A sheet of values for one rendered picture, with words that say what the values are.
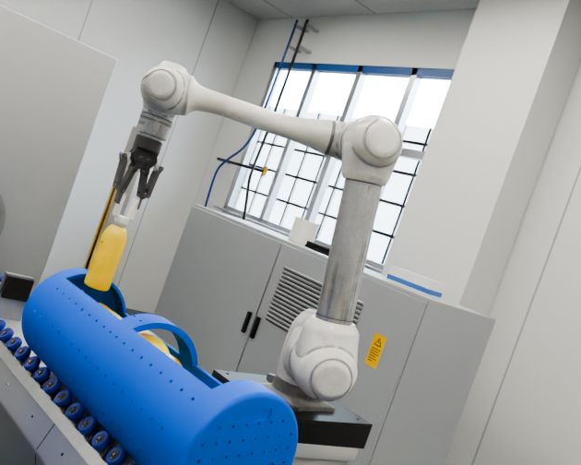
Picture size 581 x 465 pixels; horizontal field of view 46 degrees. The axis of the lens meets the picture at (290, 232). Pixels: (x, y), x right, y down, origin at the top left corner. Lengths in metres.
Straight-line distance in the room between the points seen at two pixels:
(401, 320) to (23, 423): 1.68
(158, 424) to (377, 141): 0.85
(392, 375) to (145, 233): 4.43
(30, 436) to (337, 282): 0.85
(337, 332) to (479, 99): 2.86
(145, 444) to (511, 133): 3.20
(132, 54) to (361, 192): 5.16
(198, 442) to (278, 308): 2.35
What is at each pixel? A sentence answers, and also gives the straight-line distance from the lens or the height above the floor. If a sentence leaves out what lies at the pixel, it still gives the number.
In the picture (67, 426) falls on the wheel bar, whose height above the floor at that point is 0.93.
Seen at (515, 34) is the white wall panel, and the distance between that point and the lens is 4.49.
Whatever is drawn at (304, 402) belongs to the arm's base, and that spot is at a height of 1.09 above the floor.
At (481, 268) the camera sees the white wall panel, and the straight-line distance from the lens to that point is 4.12.
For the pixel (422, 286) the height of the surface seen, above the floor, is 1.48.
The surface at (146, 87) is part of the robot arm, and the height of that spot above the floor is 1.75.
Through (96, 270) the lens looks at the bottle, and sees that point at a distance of 1.93.
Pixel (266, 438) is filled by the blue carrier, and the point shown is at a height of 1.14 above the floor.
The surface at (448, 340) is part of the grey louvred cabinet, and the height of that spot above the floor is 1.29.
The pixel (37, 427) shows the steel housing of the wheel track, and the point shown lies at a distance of 1.86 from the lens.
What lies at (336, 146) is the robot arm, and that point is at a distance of 1.93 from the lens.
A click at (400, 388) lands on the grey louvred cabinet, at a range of 3.02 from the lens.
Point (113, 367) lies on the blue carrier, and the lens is 1.57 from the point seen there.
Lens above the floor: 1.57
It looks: 1 degrees down
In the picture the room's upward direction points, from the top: 20 degrees clockwise
